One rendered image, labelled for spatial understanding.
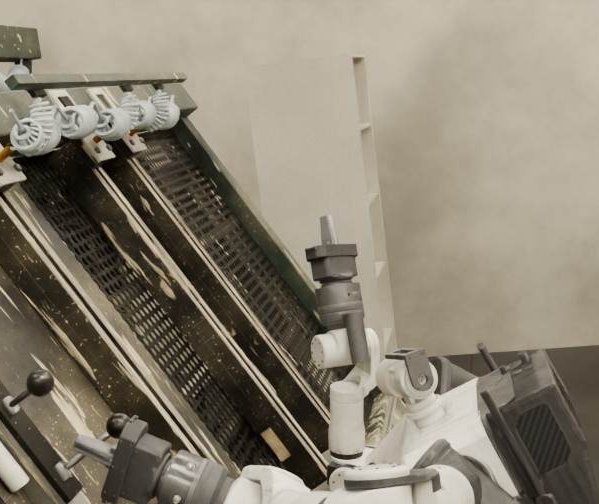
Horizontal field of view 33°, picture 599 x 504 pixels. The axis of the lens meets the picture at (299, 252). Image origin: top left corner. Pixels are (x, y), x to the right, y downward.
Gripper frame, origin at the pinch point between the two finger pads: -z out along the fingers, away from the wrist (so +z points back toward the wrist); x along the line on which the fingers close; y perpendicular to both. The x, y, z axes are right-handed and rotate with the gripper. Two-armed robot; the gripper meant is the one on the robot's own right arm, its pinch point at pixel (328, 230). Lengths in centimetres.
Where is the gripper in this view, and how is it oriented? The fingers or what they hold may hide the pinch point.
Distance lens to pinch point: 196.9
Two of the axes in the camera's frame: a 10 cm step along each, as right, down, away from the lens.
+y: -7.1, 1.9, 6.8
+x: -6.9, 0.2, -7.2
